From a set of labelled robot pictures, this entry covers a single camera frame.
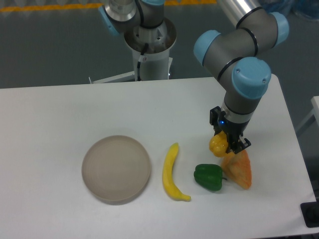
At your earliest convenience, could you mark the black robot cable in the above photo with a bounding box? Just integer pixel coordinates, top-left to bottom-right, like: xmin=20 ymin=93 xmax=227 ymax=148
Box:
xmin=136 ymin=42 xmax=150 ymax=82

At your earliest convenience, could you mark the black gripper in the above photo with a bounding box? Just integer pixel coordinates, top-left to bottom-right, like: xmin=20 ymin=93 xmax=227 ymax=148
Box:
xmin=209 ymin=106 xmax=251 ymax=154

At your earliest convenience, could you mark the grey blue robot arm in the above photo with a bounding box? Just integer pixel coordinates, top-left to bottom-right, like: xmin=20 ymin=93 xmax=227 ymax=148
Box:
xmin=99 ymin=0 xmax=289 ymax=153

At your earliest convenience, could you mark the yellow toy bell pepper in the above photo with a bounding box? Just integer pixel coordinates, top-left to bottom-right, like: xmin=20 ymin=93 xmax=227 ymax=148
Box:
xmin=209 ymin=131 xmax=228 ymax=157

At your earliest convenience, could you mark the orange toy pastry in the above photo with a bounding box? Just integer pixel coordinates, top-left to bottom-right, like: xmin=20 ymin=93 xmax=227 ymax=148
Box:
xmin=221 ymin=150 xmax=252 ymax=190

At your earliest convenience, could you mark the black device at edge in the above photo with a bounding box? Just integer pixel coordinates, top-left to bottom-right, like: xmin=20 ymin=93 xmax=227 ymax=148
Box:
xmin=300 ymin=201 xmax=319 ymax=228

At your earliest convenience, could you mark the beige round plate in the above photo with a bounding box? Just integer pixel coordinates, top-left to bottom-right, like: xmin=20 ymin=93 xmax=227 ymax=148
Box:
xmin=81 ymin=135 xmax=152 ymax=205

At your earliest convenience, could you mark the green toy bell pepper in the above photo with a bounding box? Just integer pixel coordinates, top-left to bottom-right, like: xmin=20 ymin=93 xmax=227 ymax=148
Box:
xmin=193 ymin=164 xmax=227 ymax=192

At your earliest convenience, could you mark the yellow toy banana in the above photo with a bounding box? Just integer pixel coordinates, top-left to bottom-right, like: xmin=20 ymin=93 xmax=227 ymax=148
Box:
xmin=162 ymin=142 xmax=191 ymax=202

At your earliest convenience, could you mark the blue plastic bag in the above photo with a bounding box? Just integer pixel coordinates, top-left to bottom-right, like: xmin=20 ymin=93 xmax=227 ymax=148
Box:
xmin=280 ymin=0 xmax=319 ymax=21

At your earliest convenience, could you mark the white side table frame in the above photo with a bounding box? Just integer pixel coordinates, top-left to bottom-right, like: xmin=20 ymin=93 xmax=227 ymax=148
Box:
xmin=295 ymin=96 xmax=319 ymax=136

